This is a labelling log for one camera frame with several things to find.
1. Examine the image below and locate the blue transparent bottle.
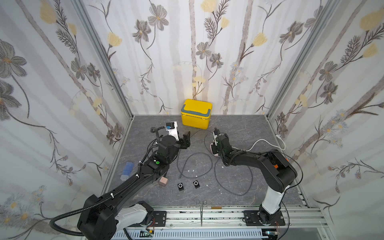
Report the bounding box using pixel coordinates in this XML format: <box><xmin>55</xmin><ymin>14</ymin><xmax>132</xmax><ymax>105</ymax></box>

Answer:
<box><xmin>120</xmin><ymin>162</ymin><xmax>134</xmax><ymax>181</ymax></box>

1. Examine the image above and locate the black mp3 player left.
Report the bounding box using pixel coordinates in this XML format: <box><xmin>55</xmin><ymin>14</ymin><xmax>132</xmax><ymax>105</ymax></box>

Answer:
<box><xmin>178</xmin><ymin>183</ymin><xmax>184</xmax><ymax>191</ymax></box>

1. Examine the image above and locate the pink USB wall charger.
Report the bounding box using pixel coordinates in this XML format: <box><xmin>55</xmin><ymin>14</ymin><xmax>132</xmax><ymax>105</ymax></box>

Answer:
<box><xmin>159</xmin><ymin>177</ymin><xmax>169</xmax><ymax>187</ymax></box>

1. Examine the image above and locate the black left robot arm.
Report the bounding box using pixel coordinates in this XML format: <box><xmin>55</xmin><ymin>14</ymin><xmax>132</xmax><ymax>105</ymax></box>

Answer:
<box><xmin>50</xmin><ymin>132</ymin><xmax>191</xmax><ymax>240</ymax></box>

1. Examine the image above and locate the white power strip cord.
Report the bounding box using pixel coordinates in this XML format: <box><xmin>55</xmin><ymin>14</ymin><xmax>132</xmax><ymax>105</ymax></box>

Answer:
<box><xmin>245</xmin><ymin>134</ymin><xmax>286</xmax><ymax>152</ymax></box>

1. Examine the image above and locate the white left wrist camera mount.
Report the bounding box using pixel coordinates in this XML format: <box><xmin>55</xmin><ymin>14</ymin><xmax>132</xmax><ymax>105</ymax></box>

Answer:
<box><xmin>166</xmin><ymin>121</ymin><xmax>179</xmax><ymax>141</ymax></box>

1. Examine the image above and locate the black mp3 player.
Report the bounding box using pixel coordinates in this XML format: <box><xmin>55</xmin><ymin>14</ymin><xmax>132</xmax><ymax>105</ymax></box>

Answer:
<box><xmin>178</xmin><ymin>183</ymin><xmax>184</xmax><ymax>191</ymax></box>
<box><xmin>193</xmin><ymin>181</ymin><xmax>200</xmax><ymax>189</ymax></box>

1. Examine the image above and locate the yellow plastic storage box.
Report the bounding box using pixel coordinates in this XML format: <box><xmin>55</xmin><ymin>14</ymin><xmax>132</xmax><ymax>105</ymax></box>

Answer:
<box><xmin>181</xmin><ymin>99</ymin><xmax>213</xmax><ymax>130</ymax></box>

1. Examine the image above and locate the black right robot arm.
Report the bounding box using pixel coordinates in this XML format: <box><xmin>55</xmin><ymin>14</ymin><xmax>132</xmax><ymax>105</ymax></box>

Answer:
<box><xmin>211</xmin><ymin>128</ymin><xmax>298</xmax><ymax>226</ymax></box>

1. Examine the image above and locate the black mp3 player right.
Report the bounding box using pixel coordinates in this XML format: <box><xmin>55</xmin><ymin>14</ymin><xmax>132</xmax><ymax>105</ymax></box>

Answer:
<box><xmin>193</xmin><ymin>181</ymin><xmax>200</xmax><ymax>189</ymax></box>

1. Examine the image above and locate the pink power strip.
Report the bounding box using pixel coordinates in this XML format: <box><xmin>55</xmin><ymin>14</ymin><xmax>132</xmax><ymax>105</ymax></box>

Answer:
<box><xmin>210</xmin><ymin>143</ymin><xmax>219</xmax><ymax>157</ymax></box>

